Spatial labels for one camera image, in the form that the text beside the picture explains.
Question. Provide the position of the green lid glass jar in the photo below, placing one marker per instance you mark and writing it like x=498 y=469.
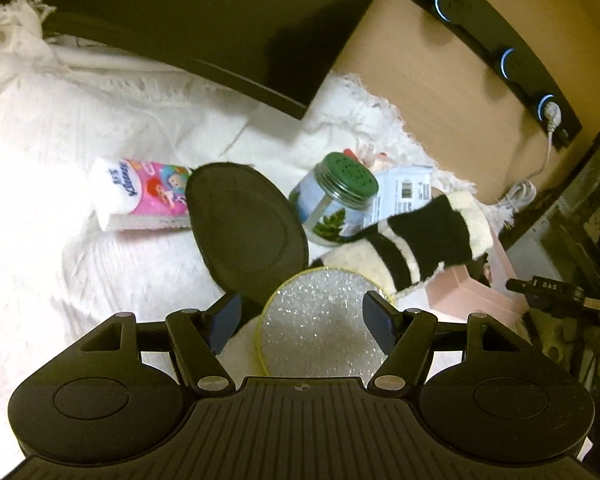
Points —
x=333 y=198

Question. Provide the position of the black white striped sock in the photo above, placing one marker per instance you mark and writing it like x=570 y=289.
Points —
x=406 y=250

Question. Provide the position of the white labelled packet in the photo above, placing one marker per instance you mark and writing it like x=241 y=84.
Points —
x=400 y=190

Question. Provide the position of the black oval slipper sole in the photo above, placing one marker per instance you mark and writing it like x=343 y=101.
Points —
x=246 y=231

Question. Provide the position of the pink cartoon tissue pack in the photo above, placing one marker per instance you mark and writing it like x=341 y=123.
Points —
x=130 y=195

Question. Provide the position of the dark sofa furniture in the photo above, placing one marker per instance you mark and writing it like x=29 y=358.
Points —
x=278 y=52

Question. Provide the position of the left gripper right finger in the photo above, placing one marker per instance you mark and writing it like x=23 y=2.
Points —
x=405 y=337

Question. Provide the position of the white woven blanket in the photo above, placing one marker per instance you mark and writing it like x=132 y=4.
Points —
x=64 y=108

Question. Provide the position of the glittery round sponge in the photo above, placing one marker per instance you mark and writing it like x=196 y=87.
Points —
x=313 y=326

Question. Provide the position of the pink cardboard box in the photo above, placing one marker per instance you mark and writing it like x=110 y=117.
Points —
x=454 y=292

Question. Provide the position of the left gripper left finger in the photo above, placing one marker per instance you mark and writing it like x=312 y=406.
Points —
x=197 y=337

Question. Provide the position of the black power strip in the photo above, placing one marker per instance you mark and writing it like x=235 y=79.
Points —
x=493 y=39

